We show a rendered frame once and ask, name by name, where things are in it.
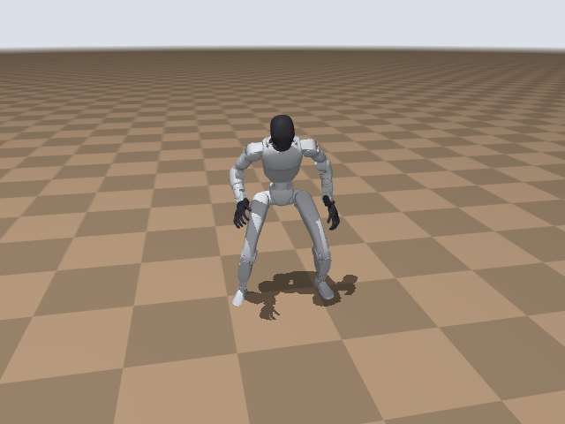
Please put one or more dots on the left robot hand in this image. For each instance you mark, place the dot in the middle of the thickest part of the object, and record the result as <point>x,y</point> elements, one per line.
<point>332,212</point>

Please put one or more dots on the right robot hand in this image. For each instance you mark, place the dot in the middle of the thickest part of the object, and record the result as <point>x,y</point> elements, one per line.
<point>242,206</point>

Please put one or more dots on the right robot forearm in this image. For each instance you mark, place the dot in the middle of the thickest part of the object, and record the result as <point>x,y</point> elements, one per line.
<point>238,186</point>

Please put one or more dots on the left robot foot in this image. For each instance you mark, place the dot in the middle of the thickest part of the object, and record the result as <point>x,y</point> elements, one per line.
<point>324,290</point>

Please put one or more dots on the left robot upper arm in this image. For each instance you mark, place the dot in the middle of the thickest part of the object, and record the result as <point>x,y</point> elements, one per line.
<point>311,149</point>

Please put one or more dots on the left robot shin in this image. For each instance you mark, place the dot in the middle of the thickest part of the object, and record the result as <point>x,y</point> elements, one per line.
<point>322,267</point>

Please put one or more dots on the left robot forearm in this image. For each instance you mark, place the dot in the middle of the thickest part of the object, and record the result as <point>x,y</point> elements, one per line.
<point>326,182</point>

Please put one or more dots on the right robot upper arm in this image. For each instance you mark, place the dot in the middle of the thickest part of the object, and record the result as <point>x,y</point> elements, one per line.
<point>252,153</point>

